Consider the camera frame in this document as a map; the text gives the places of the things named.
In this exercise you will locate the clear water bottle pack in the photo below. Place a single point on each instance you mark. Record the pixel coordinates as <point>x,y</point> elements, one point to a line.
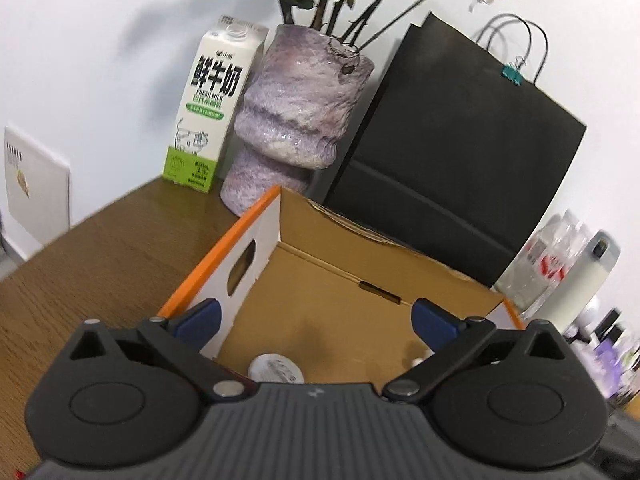
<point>544,261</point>

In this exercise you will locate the teal binder clip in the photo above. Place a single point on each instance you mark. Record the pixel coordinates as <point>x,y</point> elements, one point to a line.
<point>512,71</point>

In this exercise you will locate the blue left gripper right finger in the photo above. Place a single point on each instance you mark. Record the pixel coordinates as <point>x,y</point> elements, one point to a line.
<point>435,326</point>

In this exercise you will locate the white green milk carton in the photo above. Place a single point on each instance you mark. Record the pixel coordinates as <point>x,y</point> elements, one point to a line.
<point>226,57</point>

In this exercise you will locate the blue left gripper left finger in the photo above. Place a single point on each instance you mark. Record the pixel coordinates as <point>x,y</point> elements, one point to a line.
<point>197,325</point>

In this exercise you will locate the white round jar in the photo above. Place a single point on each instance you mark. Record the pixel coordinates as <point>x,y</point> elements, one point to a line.
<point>272,367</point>

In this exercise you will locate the black paper bag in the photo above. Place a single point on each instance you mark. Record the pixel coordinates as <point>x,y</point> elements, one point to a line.
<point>452,159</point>

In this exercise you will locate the white thermos bottle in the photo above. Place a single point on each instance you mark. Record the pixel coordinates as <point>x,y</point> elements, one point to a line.
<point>582,282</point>

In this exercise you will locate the purple textured vase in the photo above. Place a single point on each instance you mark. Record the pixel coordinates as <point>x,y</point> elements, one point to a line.
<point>293,114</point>

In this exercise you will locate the orange cardboard box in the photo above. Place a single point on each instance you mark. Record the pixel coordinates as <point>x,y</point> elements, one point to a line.
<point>295,279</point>

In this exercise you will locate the white wall panel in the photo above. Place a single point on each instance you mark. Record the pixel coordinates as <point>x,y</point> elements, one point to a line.
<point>37,186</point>

